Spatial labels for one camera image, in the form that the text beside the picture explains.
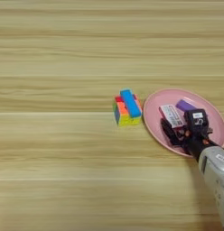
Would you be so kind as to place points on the pink round plate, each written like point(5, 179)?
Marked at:
point(156, 115)

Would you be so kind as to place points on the multicoloured puzzle cube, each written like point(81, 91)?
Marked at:
point(124, 115)

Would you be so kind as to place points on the white eraser with red edge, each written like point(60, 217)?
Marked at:
point(171, 115)

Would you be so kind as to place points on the blue rectangular block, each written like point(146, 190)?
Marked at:
point(130, 103)

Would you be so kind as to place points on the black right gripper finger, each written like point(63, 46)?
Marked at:
point(169, 132)
point(209, 130)

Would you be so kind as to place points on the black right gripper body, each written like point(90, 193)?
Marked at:
point(193, 143)

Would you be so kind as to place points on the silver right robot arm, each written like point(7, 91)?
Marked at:
point(214, 171)

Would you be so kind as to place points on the purple rectangular block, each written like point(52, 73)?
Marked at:
point(184, 105)

